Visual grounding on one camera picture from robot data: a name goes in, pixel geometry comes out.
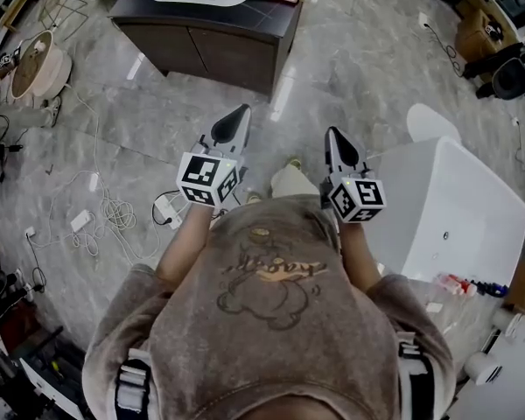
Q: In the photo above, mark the white power strip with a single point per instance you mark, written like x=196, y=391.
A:
x=81, y=220
x=423, y=19
x=168, y=210

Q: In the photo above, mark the person's right forearm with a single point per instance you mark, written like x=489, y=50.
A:
x=359, y=256

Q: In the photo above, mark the black vanity cabinet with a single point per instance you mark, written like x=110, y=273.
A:
x=227, y=46

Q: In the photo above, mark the blue black tool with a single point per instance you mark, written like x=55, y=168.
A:
x=492, y=288

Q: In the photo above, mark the person's left forearm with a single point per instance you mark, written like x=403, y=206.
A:
x=179, y=247

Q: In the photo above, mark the white oval board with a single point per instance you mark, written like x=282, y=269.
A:
x=429, y=123

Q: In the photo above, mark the small cardboard box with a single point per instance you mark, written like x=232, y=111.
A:
x=474, y=2

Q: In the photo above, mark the round beige side table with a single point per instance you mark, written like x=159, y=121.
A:
x=48, y=68

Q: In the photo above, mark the white bathtub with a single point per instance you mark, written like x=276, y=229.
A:
x=464, y=217

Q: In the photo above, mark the large cardboard box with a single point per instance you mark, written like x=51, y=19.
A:
x=477, y=37

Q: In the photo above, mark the person's shoe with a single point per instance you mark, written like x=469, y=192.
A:
x=294, y=162
x=254, y=196
x=54, y=112

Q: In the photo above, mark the person's beige trouser leg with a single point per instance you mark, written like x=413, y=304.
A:
x=293, y=182

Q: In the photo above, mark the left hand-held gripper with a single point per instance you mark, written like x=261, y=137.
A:
x=201, y=177

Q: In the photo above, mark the black chair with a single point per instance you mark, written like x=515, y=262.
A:
x=507, y=79

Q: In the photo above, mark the person's brown printed t-shirt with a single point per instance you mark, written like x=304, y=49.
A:
x=267, y=344

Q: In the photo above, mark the white paper roll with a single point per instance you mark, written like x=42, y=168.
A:
x=483, y=368

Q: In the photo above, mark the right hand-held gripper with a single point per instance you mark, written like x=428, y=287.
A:
x=359, y=199

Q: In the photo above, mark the white plug adapter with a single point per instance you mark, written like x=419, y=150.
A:
x=30, y=232

